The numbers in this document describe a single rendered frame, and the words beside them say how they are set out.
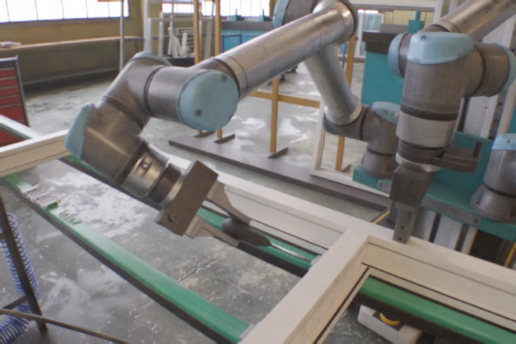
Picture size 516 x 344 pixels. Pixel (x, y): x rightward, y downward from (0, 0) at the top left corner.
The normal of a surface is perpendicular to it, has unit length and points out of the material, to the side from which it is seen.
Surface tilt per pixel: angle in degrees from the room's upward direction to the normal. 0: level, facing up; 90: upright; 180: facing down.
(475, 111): 90
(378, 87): 90
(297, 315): 0
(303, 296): 0
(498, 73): 88
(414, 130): 90
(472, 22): 62
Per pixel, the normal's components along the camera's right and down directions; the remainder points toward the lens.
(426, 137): -0.39, 0.37
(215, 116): 0.75, 0.30
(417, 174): 0.02, -0.91
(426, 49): -0.77, 0.20
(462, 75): 0.42, 0.40
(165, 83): -0.48, -0.26
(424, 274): -0.59, 0.32
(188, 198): 0.43, -0.10
